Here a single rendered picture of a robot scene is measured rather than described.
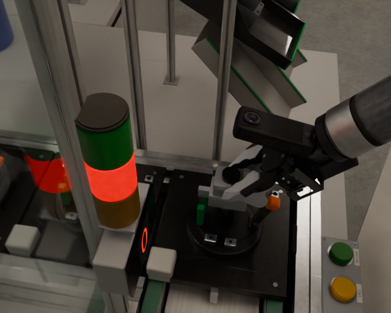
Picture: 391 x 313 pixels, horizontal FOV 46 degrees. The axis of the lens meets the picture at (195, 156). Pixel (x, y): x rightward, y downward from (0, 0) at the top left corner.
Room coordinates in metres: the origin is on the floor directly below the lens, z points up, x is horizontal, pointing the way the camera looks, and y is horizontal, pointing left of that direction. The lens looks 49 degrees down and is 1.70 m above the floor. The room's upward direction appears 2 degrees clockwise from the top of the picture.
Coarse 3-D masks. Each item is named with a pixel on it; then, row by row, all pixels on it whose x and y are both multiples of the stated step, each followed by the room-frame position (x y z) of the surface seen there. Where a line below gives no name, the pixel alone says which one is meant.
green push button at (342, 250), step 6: (336, 246) 0.43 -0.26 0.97; (342, 246) 0.44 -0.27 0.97; (348, 246) 0.44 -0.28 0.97; (330, 252) 0.42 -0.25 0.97; (336, 252) 0.42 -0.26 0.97; (342, 252) 0.42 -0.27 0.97; (348, 252) 0.42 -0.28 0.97; (336, 258) 0.41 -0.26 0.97; (342, 258) 0.41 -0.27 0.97; (348, 258) 0.41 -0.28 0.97
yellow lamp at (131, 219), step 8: (136, 192) 0.29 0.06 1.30; (96, 200) 0.28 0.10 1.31; (128, 200) 0.28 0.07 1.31; (136, 200) 0.29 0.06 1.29; (96, 208) 0.28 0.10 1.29; (104, 208) 0.27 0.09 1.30; (112, 208) 0.27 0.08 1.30; (120, 208) 0.28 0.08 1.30; (128, 208) 0.28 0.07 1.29; (136, 208) 0.29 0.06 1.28; (104, 216) 0.28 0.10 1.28; (112, 216) 0.27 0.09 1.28; (120, 216) 0.27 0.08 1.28; (128, 216) 0.28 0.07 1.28; (136, 216) 0.29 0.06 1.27; (104, 224) 0.28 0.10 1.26; (112, 224) 0.27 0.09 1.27; (120, 224) 0.27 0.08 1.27; (128, 224) 0.28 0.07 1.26
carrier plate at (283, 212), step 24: (168, 192) 0.54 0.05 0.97; (192, 192) 0.55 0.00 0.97; (168, 216) 0.49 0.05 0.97; (288, 216) 0.50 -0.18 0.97; (168, 240) 0.44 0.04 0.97; (264, 240) 0.44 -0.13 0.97; (288, 240) 0.44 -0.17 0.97; (192, 264) 0.39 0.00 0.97; (216, 264) 0.39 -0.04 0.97; (240, 264) 0.39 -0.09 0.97; (264, 264) 0.39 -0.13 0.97; (240, 288) 0.35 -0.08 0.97; (264, 288) 0.35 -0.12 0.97
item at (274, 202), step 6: (270, 198) 0.46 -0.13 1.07; (276, 198) 0.46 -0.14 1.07; (270, 204) 0.45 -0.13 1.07; (276, 204) 0.45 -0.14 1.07; (264, 210) 0.45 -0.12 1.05; (270, 210) 0.45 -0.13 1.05; (276, 210) 0.45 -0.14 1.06; (258, 216) 0.46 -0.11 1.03; (264, 216) 0.45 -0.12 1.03; (252, 222) 0.46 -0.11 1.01; (258, 222) 0.45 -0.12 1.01
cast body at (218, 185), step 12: (216, 168) 0.49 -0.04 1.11; (228, 168) 0.48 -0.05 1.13; (216, 180) 0.46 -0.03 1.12; (228, 180) 0.46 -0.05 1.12; (240, 180) 0.46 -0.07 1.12; (204, 192) 0.47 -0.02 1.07; (216, 192) 0.45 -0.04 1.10; (216, 204) 0.45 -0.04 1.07; (228, 204) 0.45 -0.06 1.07; (240, 204) 0.44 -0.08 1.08
